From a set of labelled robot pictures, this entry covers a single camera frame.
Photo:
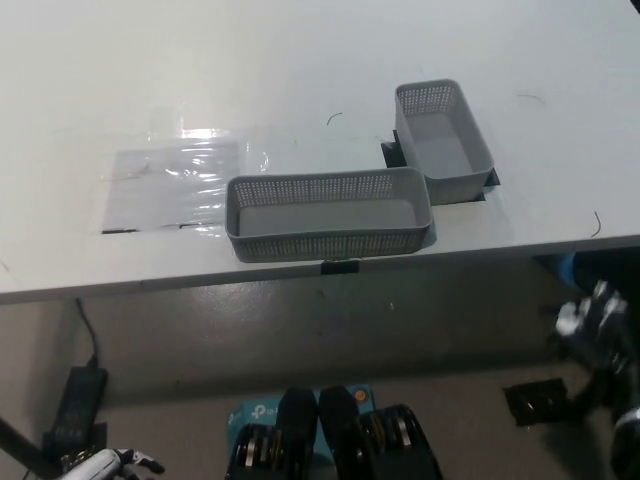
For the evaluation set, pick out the small grey perforated basket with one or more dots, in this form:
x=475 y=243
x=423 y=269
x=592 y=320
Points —
x=440 y=150

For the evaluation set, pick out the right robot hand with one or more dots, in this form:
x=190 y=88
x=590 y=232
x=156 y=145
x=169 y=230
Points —
x=590 y=315

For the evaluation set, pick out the clear plastic sheet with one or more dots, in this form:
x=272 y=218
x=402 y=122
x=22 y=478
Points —
x=165 y=190

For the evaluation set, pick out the black tape strip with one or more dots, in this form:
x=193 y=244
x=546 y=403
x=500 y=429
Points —
x=340 y=267

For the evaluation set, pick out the black diagonal bar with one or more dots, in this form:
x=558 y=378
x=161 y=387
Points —
x=25 y=445

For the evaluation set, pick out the black floor tape patch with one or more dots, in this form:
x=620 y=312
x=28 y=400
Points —
x=535 y=402

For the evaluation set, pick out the black power adapter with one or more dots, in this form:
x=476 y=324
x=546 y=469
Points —
x=80 y=400

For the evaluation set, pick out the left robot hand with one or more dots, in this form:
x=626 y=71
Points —
x=100 y=465

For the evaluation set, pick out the teal router box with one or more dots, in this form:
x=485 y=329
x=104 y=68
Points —
x=255 y=410

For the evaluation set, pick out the long grey perforated basket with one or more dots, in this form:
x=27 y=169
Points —
x=325 y=220

